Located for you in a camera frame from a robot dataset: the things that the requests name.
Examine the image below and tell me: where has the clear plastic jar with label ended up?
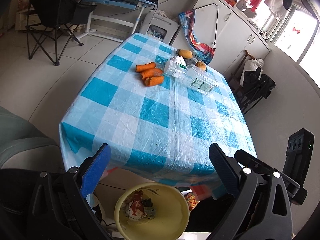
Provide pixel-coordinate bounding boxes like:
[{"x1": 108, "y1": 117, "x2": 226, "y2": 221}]
[{"x1": 164, "y1": 56, "x2": 218, "y2": 95}]

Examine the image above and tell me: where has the colourful hanging fabric bag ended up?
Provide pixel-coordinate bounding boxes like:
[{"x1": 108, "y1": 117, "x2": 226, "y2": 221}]
[{"x1": 178, "y1": 9, "x2": 218, "y2": 64}]

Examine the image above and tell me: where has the yellow mango with dark spot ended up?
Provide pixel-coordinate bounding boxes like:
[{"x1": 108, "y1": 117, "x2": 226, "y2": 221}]
[{"x1": 177, "y1": 49, "x2": 193, "y2": 59}]

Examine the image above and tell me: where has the white cabinet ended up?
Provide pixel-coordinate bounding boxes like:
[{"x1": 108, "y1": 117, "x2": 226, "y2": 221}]
[{"x1": 172, "y1": 0, "x2": 272, "y2": 75}]

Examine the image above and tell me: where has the black folding camp chair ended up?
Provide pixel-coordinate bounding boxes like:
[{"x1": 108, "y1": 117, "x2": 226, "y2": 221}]
[{"x1": 25, "y1": 0, "x2": 97, "y2": 66}]

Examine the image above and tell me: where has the blue white checkered tablecloth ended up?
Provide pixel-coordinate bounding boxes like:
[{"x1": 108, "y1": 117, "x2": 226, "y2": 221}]
[{"x1": 59, "y1": 33, "x2": 255, "y2": 197}]

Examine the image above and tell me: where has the black folded chair with clothes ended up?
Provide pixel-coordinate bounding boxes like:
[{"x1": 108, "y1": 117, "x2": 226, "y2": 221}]
[{"x1": 227, "y1": 50, "x2": 276, "y2": 115}]

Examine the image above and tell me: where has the yellow trash bin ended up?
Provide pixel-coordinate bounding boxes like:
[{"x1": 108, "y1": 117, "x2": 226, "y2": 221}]
[{"x1": 114, "y1": 182, "x2": 189, "y2": 239}]

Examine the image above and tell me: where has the red white snack bag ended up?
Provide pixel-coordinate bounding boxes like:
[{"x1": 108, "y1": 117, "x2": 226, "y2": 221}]
[{"x1": 124, "y1": 190, "x2": 156, "y2": 222}]

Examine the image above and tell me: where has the blue white study desk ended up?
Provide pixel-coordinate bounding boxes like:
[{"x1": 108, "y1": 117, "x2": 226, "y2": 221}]
[{"x1": 78, "y1": 0, "x2": 156, "y2": 43}]

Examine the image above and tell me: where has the dark glass fruit plate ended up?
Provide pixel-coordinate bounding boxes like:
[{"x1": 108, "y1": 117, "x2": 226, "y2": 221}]
[{"x1": 184, "y1": 56, "x2": 201, "y2": 65}]

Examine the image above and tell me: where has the speckled yellow mango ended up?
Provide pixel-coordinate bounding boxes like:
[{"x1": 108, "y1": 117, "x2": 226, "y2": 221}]
[{"x1": 195, "y1": 61, "x2": 207, "y2": 71}]

